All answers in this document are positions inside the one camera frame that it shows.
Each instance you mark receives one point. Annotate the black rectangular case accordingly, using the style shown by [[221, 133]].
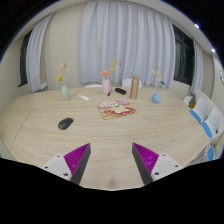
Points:
[[121, 91]]

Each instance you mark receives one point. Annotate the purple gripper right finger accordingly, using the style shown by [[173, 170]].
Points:
[[153, 166]]

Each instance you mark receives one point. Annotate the dark window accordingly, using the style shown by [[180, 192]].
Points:
[[23, 53], [184, 65]]

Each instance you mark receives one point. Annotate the white remote control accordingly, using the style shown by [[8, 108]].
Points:
[[84, 97]]

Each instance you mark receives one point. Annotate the white left curtain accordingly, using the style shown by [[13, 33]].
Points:
[[33, 55]]

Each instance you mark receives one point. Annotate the white right curtain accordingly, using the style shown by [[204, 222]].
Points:
[[198, 68]]

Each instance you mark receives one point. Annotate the large white centre curtain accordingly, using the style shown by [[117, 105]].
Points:
[[131, 37]]

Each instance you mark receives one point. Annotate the black computer mouse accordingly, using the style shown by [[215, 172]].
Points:
[[65, 123]]

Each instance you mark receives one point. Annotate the green vase with dried flowers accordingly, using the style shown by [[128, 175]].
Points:
[[62, 76]]

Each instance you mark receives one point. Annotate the low white chair back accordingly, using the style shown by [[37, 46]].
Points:
[[93, 86]]

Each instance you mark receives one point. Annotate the right dark window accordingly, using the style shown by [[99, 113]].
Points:
[[184, 65]]

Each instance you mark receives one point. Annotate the colourful printed mouse pad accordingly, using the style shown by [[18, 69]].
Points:
[[115, 108]]

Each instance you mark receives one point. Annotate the white chair blue seat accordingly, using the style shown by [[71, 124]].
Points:
[[200, 110], [211, 124]]

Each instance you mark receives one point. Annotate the tan cylindrical bottle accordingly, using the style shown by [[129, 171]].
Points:
[[134, 87]]

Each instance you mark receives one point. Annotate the white chair behind table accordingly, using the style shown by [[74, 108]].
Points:
[[128, 83]]

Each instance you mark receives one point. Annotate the left dark window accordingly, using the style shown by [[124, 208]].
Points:
[[23, 53]]

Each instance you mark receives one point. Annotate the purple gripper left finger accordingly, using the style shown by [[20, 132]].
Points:
[[71, 166]]

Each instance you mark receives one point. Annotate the pink vase with flowers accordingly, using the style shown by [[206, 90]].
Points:
[[106, 76]]

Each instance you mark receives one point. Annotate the blue vase with dried flowers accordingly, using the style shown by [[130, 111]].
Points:
[[156, 98]]

